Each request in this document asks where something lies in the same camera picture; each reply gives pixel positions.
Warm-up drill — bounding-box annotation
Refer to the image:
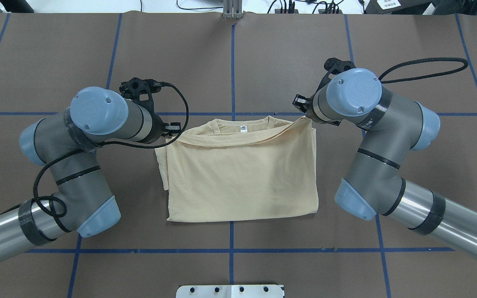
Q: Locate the white camera stand pillar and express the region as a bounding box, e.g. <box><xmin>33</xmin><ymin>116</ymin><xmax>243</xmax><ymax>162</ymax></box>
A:
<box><xmin>176</xmin><ymin>284</ymin><xmax>285</xmax><ymax>298</ymax></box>

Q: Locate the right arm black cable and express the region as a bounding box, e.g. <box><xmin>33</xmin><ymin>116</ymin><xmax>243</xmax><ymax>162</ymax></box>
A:
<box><xmin>378</xmin><ymin>58</ymin><xmax>469</xmax><ymax>84</ymax></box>

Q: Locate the aluminium frame post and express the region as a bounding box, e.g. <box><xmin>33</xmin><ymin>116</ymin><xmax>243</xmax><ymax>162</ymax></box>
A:
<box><xmin>223</xmin><ymin>0</ymin><xmax>243</xmax><ymax>19</ymax></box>

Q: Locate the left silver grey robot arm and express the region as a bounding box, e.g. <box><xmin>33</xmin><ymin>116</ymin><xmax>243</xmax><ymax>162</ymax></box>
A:
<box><xmin>0</xmin><ymin>78</ymin><xmax>186</xmax><ymax>263</ymax></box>

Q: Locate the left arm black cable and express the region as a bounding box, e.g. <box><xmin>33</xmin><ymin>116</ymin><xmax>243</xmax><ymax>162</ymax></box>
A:
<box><xmin>0</xmin><ymin>82</ymin><xmax>190</xmax><ymax>218</ymax></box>

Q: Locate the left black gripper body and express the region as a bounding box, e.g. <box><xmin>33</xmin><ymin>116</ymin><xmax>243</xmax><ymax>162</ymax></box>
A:
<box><xmin>161</xmin><ymin>122</ymin><xmax>182</xmax><ymax>138</ymax></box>

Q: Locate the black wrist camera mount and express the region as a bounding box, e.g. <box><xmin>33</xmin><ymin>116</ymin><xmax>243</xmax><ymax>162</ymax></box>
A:
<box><xmin>119</xmin><ymin>77</ymin><xmax>164</xmax><ymax>111</ymax></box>
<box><xmin>322</xmin><ymin>57</ymin><xmax>356</xmax><ymax>84</ymax></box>

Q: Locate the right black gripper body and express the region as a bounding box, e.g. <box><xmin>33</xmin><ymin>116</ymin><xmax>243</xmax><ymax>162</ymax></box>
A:
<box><xmin>292</xmin><ymin>94</ymin><xmax>313</xmax><ymax>113</ymax></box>

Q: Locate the beige long-sleeve printed shirt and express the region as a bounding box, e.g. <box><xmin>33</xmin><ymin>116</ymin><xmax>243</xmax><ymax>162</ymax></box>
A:
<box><xmin>155</xmin><ymin>116</ymin><xmax>319</xmax><ymax>223</ymax></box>

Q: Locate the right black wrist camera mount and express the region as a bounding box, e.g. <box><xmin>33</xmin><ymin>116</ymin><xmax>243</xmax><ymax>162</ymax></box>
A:
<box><xmin>322</xmin><ymin>57</ymin><xmax>356</xmax><ymax>84</ymax></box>

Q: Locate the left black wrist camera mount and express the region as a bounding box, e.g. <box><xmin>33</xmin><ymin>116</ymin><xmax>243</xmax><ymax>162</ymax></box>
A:
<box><xmin>119</xmin><ymin>77</ymin><xmax>164</xmax><ymax>111</ymax></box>

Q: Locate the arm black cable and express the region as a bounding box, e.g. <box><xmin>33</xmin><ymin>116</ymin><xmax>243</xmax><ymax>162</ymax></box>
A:
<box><xmin>0</xmin><ymin>82</ymin><xmax>190</xmax><ymax>218</ymax></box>
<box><xmin>378</xmin><ymin>58</ymin><xmax>469</xmax><ymax>84</ymax></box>

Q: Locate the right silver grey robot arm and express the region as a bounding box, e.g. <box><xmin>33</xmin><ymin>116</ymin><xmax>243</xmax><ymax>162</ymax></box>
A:
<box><xmin>293</xmin><ymin>68</ymin><xmax>477</xmax><ymax>258</ymax></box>

